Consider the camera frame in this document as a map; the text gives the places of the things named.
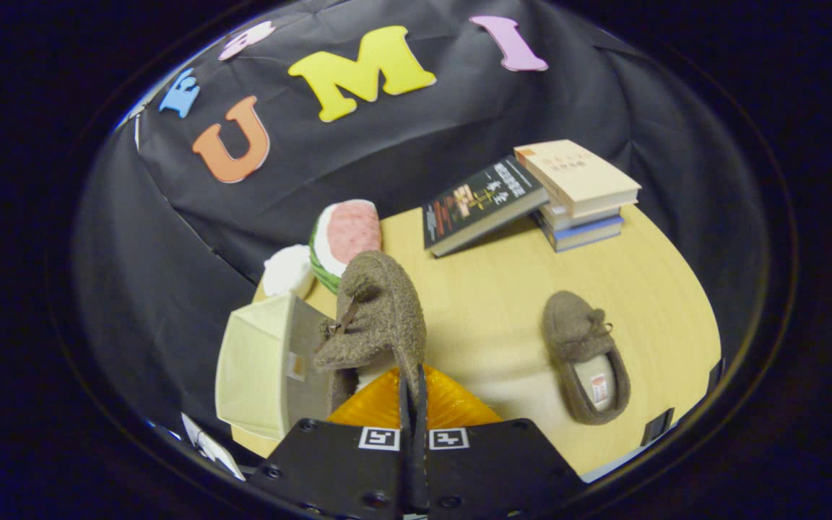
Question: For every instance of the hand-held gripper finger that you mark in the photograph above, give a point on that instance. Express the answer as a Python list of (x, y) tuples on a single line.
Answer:
[(406, 469), (422, 469)]

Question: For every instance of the brown fuzzy shoe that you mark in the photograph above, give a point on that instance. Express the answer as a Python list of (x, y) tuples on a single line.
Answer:
[(380, 310), (575, 328)]

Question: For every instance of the white plush toy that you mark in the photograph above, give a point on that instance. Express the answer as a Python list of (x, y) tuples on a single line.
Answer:
[(287, 271)]

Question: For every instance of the watermelon slice plush toy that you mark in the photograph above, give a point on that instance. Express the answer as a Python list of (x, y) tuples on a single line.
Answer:
[(347, 231)]

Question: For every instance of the black cover book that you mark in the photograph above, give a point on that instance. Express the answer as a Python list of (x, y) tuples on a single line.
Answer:
[(481, 198)]

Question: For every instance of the blue cover book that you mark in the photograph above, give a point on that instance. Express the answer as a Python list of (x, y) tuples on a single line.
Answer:
[(582, 235)]

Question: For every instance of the white cover book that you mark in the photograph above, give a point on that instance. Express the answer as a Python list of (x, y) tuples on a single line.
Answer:
[(568, 218)]

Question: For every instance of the black backdrop cloth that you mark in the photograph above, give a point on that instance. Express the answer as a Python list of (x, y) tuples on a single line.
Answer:
[(170, 253)]

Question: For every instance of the beige cover book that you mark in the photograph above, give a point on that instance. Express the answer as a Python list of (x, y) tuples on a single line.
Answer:
[(575, 173)]

